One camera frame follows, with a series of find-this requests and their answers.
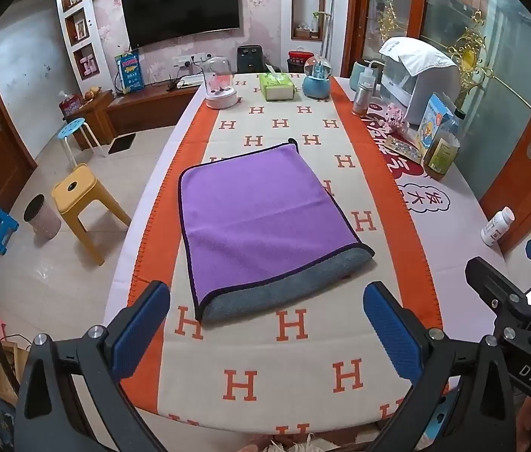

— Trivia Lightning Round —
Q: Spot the orange beige printed blanket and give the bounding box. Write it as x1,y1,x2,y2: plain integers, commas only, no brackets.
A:
119,72,451,435

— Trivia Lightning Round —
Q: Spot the glass sliding door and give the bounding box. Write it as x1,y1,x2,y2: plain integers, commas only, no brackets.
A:
341,0,531,252

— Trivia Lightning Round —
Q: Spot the red tissue pack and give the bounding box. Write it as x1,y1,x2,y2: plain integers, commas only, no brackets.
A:
59,93,84,116

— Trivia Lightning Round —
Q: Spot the black floor mat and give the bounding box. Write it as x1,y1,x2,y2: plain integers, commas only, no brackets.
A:
107,135,136,155

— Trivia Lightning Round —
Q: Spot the blue printed box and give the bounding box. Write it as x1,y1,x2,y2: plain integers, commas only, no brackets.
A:
114,51,145,95

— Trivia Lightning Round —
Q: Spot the white red printed table cover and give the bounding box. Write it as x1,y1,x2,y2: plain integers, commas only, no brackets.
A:
331,75,506,288

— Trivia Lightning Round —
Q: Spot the wooden picture frame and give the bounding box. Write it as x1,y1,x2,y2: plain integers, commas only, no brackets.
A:
0,340,32,406

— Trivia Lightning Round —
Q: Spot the white towel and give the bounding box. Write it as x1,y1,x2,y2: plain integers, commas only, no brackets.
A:
379,36,455,77

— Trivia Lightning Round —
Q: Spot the white pill bottle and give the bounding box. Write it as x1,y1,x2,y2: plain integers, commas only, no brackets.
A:
481,206,516,247

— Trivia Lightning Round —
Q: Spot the pink flower ornament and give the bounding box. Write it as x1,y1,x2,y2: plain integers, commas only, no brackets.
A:
382,101,410,133

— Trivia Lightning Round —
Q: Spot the yellow plastic stool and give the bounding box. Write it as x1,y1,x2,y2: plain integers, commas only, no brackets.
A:
51,163,133,267

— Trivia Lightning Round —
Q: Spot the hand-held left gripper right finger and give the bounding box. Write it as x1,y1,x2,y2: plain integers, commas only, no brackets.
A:
363,281,519,452

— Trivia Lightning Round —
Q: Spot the white wall shelf unit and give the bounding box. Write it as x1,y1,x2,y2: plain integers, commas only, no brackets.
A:
53,0,102,91

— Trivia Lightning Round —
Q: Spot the white power strip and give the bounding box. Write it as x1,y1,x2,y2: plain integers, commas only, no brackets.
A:
172,54,212,67

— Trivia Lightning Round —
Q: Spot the purple towel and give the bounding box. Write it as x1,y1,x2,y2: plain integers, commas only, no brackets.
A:
178,138,376,324

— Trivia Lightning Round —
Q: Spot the blue round stool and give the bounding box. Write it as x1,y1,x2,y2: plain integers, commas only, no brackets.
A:
56,117,107,159

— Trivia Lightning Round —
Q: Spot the black television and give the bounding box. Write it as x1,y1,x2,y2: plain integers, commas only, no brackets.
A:
121,0,242,50

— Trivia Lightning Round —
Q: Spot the brown glass bottle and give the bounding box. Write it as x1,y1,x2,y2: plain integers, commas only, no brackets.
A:
423,108,467,182

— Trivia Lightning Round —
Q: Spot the red black pot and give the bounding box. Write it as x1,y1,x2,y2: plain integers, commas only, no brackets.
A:
286,49,314,75

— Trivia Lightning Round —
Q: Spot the glass dome lamp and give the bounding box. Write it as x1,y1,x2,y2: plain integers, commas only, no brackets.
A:
204,55,238,111

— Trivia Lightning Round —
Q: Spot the pink waste bin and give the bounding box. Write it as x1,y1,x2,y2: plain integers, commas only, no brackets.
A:
23,193,62,240

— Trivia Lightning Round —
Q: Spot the foil blister pack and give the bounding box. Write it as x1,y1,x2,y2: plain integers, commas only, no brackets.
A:
385,134,425,164

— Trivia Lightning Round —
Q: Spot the blue snow globe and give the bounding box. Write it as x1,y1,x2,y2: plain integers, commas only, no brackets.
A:
302,55,333,100

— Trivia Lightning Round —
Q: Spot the white countertop appliance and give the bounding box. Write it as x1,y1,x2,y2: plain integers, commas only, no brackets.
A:
378,37,462,126

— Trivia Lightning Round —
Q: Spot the blue white paper packet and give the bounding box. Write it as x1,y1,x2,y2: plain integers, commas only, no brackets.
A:
415,93,455,157

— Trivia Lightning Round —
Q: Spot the wall niche with bottle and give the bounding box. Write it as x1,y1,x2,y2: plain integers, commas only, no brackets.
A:
291,0,327,41

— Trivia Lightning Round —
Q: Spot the wooden television cabinet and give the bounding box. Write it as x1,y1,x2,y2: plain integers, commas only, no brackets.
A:
60,82,201,148

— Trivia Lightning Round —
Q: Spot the green tissue box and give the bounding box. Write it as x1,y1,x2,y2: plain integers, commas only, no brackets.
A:
259,72,295,102

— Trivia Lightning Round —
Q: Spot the gold door ornament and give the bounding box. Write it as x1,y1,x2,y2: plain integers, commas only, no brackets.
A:
446,9,495,101

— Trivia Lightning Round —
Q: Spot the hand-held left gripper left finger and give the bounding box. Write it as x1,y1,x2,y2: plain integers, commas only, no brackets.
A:
14,281,172,452

